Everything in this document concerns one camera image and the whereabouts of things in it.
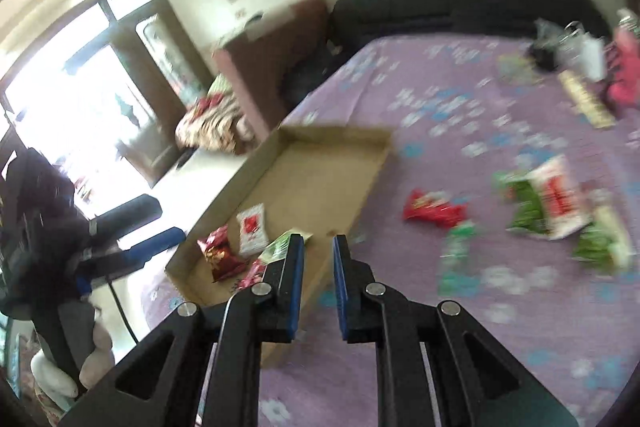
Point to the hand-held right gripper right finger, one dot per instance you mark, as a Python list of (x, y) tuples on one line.
[(341, 277)]

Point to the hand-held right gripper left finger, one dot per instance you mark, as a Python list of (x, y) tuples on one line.
[(296, 267)]

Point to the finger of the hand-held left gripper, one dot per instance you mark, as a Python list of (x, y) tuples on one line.
[(130, 214), (145, 249)]

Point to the green and white snack packet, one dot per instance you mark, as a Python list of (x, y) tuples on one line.
[(277, 247)]

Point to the white and red snack packet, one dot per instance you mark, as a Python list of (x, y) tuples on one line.
[(557, 197), (251, 229)]

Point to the dark red patterned snack packet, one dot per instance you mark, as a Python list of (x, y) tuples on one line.
[(220, 252)]

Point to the shallow cardboard tray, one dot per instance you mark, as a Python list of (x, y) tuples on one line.
[(310, 177)]

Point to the beige snack packet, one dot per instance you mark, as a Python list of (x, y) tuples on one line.
[(615, 229)]

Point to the black remote control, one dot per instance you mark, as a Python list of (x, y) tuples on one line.
[(183, 159)]

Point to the red floral blanket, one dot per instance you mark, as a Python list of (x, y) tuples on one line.
[(210, 122)]

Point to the floral pillow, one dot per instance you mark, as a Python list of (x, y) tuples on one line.
[(218, 84)]

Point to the wooden glass door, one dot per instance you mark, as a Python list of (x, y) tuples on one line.
[(165, 57)]

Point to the brown upholstered sofa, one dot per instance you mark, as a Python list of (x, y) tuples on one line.
[(270, 57)]

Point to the green notebook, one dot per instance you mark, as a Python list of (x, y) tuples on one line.
[(517, 69)]

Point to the black leather sofa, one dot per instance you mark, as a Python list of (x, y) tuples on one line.
[(450, 7)]

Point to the yellow long packet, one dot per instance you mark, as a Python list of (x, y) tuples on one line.
[(585, 99)]

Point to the small black bag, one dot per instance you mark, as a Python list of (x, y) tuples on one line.
[(545, 49)]

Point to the white cup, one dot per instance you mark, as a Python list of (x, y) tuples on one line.
[(589, 57)]

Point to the clear plastic bottle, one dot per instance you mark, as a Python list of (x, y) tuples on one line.
[(627, 19)]

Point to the wall socket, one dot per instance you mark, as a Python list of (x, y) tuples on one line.
[(241, 14)]

